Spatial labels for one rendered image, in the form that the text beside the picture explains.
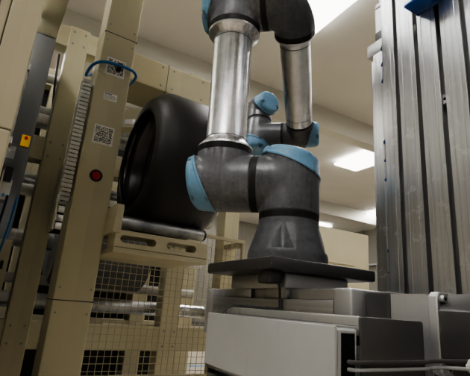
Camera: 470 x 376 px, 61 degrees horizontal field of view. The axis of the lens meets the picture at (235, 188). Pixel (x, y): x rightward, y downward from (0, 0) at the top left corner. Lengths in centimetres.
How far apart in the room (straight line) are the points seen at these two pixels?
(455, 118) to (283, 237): 34
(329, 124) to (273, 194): 560
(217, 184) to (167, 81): 138
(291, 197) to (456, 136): 29
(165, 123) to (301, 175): 84
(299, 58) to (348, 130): 558
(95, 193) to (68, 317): 43
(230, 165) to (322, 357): 46
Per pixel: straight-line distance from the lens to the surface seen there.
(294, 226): 73
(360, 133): 676
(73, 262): 149
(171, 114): 153
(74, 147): 157
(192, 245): 153
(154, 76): 209
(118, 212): 142
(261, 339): 49
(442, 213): 72
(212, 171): 78
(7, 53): 85
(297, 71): 105
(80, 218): 151
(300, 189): 75
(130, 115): 211
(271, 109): 123
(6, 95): 81
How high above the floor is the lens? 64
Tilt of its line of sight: 17 degrees up
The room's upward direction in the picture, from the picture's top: 4 degrees clockwise
